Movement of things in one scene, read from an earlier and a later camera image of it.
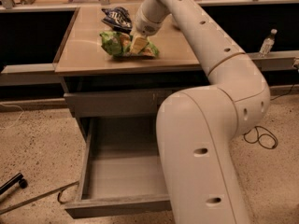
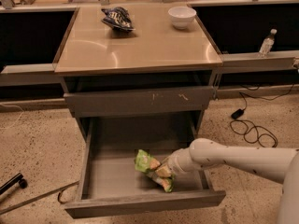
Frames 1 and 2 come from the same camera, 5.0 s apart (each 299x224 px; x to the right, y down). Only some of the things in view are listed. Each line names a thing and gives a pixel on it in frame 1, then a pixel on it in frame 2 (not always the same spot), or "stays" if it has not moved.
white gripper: x=146 y=27 → x=173 y=163
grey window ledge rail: x=29 y=74 stays
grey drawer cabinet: x=121 y=175 stays
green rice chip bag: x=119 y=45 → x=146 y=163
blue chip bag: x=119 y=18 stays
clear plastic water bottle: x=267 y=44 stays
